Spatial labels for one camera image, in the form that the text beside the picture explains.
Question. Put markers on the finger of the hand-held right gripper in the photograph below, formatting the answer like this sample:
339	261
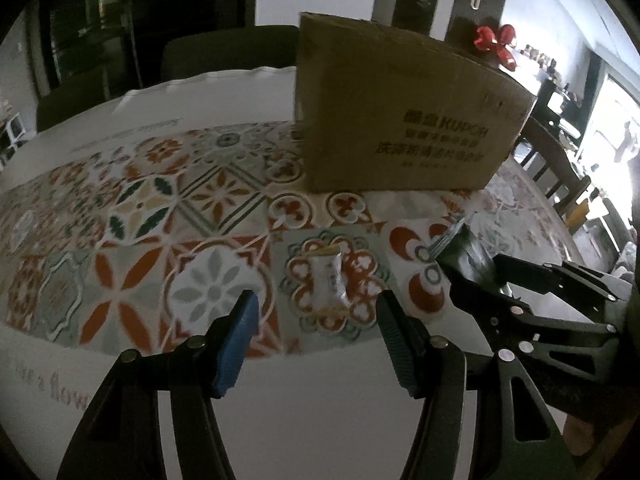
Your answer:
560	275
510	315

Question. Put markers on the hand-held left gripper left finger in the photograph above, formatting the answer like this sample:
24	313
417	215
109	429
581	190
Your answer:
239	350

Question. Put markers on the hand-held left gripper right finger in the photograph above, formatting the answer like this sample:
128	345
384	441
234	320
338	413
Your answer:
400	350

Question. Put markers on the dark foil snack packet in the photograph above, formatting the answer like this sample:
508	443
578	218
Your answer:
467	255

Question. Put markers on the white candy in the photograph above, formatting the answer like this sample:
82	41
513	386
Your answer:
330	282

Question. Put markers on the brown cardboard box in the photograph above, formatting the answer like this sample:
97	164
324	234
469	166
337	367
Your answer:
400	110

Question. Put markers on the person's right hand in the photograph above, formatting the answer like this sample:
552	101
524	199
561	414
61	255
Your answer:
586	430

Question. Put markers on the dark wooden slatted chair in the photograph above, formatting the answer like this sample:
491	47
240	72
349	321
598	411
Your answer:
555	160

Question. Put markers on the patterned tablecloth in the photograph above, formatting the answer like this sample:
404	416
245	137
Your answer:
150	240

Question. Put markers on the dark upholstered chair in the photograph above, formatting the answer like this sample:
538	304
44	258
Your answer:
70	105
230	50

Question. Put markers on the small white shelf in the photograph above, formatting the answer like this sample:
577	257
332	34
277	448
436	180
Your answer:
12	132

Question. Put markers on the dark glass sliding door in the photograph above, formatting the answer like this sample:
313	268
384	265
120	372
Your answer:
125	15

